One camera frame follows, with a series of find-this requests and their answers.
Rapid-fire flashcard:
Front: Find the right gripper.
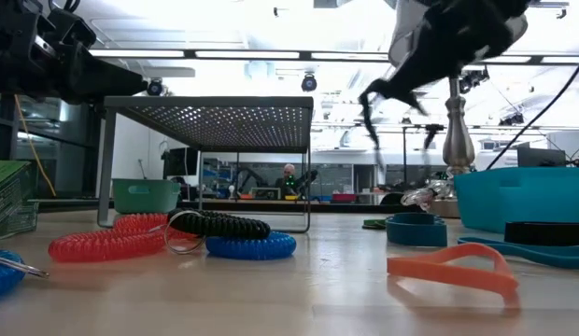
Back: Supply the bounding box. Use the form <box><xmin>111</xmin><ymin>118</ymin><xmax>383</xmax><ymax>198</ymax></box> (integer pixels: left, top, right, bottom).
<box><xmin>358</xmin><ymin>0</ymin><xmax>529</xmax><ymax>167</ymax></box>

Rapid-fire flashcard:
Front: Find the person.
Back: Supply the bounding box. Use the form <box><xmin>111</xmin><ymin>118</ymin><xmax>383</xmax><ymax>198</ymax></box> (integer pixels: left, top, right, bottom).
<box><xmin>274</xmin><ymin>162</ymin><xmax>300</xmax><ymax>200</ymax></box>

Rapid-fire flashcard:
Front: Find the black monitor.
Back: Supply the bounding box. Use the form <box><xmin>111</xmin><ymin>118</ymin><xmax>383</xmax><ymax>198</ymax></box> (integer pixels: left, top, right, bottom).
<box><xmin>516</xmin><ymin>147</ymin><xmax>567</xmax><ymax>168</ymax></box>
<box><xmin>162</xmin><ymin>147</ymin><xmax>200</xmax><ymax>179</ymax></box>

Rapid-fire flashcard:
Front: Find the grey perforated metal shelf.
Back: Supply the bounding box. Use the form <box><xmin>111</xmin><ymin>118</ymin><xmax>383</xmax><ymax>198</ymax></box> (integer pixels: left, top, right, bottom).
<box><xmin>96</xmin><ymin>95</ymin><xmax>315</xmax><ymax>234</ymax></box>

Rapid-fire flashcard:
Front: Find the blue coil wrist keychain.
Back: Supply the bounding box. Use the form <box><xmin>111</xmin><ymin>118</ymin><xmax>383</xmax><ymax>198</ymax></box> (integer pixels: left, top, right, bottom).
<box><xmin>205</xmin><ymin>231</ymin><xmax>298</xmax><ymax>261</ymax></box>
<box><xmin>0</xmin><ymin>249</ymin><xmax>50</xmax><ymax>300</ymax></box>

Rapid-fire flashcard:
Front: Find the yellow cable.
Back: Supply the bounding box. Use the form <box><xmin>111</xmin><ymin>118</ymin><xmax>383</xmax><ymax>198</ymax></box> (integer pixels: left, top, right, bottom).
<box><xmin>13</xmin><ymin>95</ymin><xmax>57</xmax><ymax>197</ymax></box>

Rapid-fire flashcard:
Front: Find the red coil wrist keychain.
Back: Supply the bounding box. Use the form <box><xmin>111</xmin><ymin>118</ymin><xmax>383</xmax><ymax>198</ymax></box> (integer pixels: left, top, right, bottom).
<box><xmin>112</xmin><ymin>213</ymin><xmax>200</xmax><ymax>242</ymax></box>
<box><xmin>48</xmin><ymin>227</ymin><xmax>168</xmax><ymax>263</ymax></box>

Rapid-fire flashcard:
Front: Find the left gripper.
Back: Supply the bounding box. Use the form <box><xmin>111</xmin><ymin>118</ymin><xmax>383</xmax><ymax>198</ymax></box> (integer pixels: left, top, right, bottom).
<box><xmin>22</xmin><ymin>11</ymin><xmax>149</xmax><ymax>105</ymax></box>

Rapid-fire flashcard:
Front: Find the black coil wrist keychain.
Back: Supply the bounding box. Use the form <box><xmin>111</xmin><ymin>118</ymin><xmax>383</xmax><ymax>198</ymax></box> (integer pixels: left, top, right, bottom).
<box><xmin>162</xmin><ymin>208</ymin><xmax>272</xmax><ymax>256</ymax></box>

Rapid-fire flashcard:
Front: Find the orange rubber band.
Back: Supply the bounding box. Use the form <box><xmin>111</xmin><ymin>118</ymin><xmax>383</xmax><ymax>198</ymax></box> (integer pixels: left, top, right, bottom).
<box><xmin>386</xmin><ymin>242</ymin><xmax>521</xmax><ymax>300</ymax></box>

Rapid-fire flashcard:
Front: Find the overhead light bar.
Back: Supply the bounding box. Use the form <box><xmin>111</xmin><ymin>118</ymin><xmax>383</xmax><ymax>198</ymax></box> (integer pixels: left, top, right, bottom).
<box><xmin>81</xmin><ymin>48</ymin><xmax>579</xmax><ymax>65</ymax></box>

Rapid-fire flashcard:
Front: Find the Crayola crayon box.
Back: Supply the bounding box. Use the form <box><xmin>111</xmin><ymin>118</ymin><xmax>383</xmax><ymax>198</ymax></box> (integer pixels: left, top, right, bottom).
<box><xmin>8</xmin><ymin>201</ymin><xmax>39</xmax><ymax>240</ymax></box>
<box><xmin>0</xmin><ymin>160</ymin><xmax>33</xmax><ymax>234</ymax></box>

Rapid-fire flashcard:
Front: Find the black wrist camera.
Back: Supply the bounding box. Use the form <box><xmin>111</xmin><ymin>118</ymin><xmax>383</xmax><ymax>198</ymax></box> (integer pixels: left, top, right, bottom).
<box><xmin>46</xmin><ymin>7</ymin><xmax>98</xmax><ymax>48</ymax></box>

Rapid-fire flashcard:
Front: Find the teal plastic bin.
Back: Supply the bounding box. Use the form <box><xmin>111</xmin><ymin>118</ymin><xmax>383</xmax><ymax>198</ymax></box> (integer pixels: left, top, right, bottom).
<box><xmin>454</xmin><ymin>166</ymin><xmax>579</xmax><ymax>234</ymax></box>

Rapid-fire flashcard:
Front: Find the clear lamp cord bundle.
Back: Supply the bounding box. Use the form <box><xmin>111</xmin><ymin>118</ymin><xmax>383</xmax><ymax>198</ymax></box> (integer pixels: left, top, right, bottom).
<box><xmin>400</xmin><ymin>179</ymin><xmax>454</xmax><ymax>211</ymax></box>

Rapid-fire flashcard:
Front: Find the silver lamp with white shade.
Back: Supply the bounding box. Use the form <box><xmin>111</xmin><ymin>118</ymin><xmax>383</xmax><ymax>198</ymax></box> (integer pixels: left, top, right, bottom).
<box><xmin>389</xmin><ymin>0</ymin><xmax>529</xmax><ymax>219</ymax></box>

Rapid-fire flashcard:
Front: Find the green plastic bin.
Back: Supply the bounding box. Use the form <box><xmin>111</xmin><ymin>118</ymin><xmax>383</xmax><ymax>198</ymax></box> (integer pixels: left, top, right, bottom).
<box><xmin>111</xmin><ymin>178</ymin><xmax>182</xmax><ymax>215</ymax></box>

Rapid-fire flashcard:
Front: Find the long black arm cable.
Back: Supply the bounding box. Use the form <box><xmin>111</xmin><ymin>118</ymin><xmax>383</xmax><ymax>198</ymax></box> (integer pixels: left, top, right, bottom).
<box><xmin>485</xmin><ymin>49</ymin><xmax>579</xmax><ymax>172</ymax></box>

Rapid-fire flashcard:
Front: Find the black aluminium table frame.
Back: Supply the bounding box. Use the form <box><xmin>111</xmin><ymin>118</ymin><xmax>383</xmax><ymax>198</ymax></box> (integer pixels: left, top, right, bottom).
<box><xmin>27</xmin><ymin>198</ymin><xmax>426</xmax><ymax>215</ymax></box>

